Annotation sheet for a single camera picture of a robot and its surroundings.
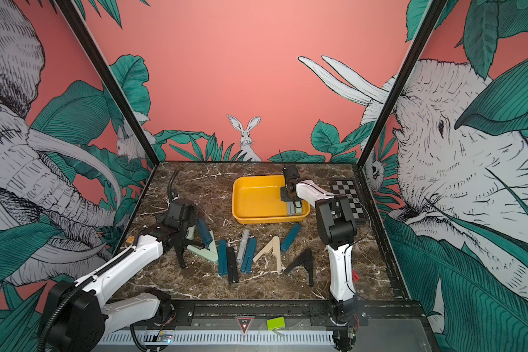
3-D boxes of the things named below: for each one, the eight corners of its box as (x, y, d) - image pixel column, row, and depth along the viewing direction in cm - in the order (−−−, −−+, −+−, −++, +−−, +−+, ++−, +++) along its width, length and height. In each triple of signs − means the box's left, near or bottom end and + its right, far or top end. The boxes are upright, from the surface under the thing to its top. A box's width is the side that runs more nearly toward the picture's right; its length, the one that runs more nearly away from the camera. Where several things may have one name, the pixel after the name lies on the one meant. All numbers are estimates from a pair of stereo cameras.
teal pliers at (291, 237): (280, 249, 92) (280, 247, 90) (296, 223, 100) (296, 221, 98) (286, 253, 91) (286, 251, 89) (302, 227, 99) (302, 224, 97)
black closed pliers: (229, 284, 82) (228, 282, 80) (227, 249, 91) (226, 247, 89) (239, 282, 83) (238, 280, 81) (236, 248, 92) (235, 245, 89)
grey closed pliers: (236, 261, 87) (235, 259, 85) (244, 231, 96) (244, 228, 94) (242, 262, 87) (241, 260, 85) (250, 232, 96) (249, 229, 94)
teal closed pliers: (220, 275, 84) (218, 273, 82) (219, 242, 93) (218, 239, 91) (227, 274, 85) (226, 272, 82) (226, 241, 93) (225, 238, 91)
